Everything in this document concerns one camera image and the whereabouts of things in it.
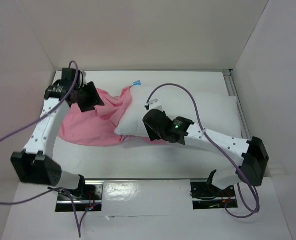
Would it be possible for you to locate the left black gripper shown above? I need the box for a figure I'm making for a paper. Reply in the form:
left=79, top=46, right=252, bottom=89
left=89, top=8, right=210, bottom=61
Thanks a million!
left=73, top=81, right=105, bottom=114

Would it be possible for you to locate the pink pillowcase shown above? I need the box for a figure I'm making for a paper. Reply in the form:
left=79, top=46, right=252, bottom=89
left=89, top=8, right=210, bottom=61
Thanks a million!
left=58, top=85, right=154, bottom=147

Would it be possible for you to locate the white pillow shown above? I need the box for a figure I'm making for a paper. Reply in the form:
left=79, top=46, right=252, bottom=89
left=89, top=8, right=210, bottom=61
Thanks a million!
left=115, top=85, right=241, bottom=138

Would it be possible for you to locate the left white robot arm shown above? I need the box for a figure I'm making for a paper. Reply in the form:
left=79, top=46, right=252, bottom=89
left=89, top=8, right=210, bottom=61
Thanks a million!
left=10, top=67, right=103, bottom=200

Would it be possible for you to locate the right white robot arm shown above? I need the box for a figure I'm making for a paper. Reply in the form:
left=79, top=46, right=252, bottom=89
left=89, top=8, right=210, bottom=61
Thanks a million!
left=143, top=109, right=269, bottom=196

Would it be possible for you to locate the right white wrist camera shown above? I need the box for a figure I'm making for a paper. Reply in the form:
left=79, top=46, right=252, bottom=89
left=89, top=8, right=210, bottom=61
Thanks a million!
left=144, top=99, right=163, bottom=111

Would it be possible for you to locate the aluminium frame rail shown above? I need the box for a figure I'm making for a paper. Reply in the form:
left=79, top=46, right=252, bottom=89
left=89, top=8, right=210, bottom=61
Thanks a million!
left=222, top=68, right=250, bottom=141

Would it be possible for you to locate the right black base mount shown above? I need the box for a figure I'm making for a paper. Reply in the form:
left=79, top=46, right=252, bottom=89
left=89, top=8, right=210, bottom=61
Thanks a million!
left=190, top=181, right=238, bottom=210

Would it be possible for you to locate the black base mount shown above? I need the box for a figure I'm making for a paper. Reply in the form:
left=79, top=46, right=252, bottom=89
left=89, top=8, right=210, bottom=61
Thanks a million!
left=190, top=181, right=238, bottom=210
left=55, top=180, right=103, bottom=213

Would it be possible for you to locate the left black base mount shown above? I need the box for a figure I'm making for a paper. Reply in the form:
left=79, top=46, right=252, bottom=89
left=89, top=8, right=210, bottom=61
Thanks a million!
left=55, top=180, right=103, bottom=213

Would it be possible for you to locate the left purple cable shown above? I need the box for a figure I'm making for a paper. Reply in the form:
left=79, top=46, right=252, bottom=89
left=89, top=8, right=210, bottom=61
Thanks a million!
left=0, top=60, right=86, bottom=238

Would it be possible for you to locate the purple cable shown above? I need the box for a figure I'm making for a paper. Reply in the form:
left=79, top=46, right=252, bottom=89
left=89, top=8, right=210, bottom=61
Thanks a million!
left=0, top=60, right=86, bottom=238
left=147, top=83, right=260, bottom=218

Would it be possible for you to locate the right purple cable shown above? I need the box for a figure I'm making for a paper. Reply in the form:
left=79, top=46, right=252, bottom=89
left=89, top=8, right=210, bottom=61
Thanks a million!
left=147, top=83, right=260, bottom=218

